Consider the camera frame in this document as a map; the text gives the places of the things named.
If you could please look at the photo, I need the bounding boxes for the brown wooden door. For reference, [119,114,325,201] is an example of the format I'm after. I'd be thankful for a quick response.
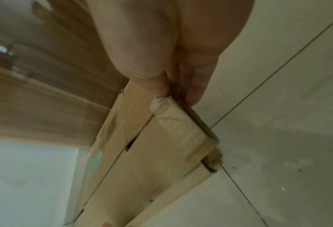
[0,0,131,150]

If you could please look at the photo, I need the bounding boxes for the metal door handle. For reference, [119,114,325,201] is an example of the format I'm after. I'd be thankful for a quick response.
[0,42,17,57]

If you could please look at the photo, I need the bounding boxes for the brown cardboard box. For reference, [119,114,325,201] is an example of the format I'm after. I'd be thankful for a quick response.
[63,78,223,227]

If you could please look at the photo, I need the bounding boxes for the person's right hand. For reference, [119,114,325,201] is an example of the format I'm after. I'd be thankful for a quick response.
[86,0,254,112]

